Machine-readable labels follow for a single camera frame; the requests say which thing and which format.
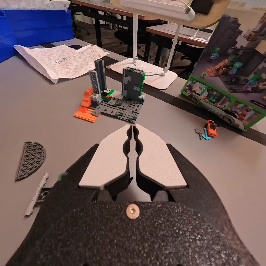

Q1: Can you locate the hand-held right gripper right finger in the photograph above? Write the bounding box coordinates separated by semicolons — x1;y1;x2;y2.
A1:
134;125;187;191

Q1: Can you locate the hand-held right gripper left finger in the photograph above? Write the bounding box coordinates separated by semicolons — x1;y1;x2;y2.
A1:
78;125;132;191

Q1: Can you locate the light blue lego piece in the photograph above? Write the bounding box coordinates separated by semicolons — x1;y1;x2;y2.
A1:
195;128;208;141

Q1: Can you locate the orange lego plate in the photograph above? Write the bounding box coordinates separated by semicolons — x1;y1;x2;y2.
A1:
74;107;101;124

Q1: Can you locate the grey lego baseplate build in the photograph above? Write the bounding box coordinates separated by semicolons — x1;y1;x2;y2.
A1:
122;67;145;100
89;70;146;124

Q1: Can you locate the small orange lego piece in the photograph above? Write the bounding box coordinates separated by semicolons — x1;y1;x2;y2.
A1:
206;120;219;138

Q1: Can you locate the orange lego slope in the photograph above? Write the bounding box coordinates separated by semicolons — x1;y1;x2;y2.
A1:
81;88;94;109

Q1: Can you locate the dark grey half-round lego plate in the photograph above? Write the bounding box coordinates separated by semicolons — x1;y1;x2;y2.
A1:
16;141;46;181

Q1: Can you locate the light grey long lego bar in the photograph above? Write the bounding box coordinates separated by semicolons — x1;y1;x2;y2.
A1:
25;173;50;216

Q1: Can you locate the dark blue-grey lego bar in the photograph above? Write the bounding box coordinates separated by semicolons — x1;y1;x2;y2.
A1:
95;60;105;90

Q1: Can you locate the lego set box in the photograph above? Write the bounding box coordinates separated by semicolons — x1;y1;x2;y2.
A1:
181;15;266;132

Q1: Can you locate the white printed paper bag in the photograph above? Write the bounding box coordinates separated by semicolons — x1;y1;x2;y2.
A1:
15;44;98;83
73;45;110;59

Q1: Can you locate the blue storage bin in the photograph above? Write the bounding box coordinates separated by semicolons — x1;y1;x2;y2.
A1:
0;9;73;63

